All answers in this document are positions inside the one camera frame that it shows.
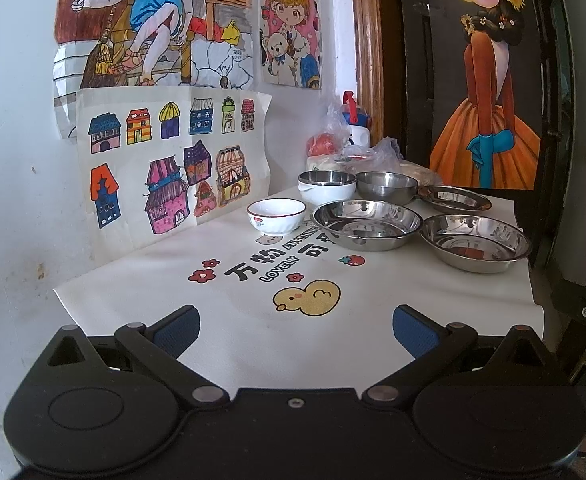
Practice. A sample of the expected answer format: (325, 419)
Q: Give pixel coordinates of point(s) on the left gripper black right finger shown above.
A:
(437, 351)

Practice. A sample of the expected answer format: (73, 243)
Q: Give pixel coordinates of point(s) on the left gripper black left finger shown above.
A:
(154, 351)

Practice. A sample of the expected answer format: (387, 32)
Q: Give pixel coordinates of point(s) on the large stainless steel plate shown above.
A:
(368, 225)

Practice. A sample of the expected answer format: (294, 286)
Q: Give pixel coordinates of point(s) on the deep stainless steel bowl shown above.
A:
(389, 187)

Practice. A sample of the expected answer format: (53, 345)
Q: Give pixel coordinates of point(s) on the small white red-rimmed bowl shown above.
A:
(276, 216)

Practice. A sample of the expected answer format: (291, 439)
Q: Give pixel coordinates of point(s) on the white printed tablecloth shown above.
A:
(295, 313)

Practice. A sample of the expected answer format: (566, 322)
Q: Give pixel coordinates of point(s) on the small stainless steel plate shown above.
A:
(451, 200)

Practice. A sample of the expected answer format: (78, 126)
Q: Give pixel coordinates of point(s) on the houses drawing paper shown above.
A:
(155, 161)

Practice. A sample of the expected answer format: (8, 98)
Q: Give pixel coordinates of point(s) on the white bowl with steel bowl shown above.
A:
(320, 187)

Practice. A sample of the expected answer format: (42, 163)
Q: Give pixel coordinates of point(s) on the clear plastic bag with food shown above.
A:
(330, 150)

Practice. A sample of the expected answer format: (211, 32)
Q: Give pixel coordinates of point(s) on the white bottle red blue cap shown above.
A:
(357, 120)

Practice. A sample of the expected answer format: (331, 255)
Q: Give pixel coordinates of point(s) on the child with fan drawing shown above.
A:
(113, 43)

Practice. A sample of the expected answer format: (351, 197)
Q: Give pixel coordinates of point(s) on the painting of woman orange dress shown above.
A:
(484, 144)

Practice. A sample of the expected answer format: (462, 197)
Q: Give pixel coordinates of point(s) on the girl with teddy drawing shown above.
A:
(290, 40)

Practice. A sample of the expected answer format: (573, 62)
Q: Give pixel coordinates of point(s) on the wooden door frame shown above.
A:
(369, 62)

